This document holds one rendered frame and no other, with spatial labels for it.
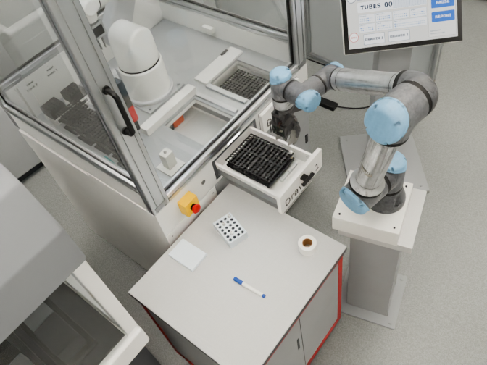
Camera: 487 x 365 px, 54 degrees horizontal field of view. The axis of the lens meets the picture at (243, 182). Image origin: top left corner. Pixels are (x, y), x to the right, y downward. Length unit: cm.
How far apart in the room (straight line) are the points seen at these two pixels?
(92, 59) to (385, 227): 114
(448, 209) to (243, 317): 158
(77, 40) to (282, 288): 107
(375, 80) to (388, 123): 24
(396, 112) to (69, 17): 85
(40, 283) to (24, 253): 11
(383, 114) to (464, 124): 214
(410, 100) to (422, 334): 149
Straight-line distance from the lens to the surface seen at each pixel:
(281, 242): 188
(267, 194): 187
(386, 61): 253
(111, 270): 294
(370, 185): 159
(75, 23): 132
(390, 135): 132
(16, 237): 115
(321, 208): 289
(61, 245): 121
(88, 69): 139
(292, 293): 178
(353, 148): 314
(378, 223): 183
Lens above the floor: 236
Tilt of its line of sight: 51 degrees down
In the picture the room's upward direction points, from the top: 13 degrees counter-clockwise
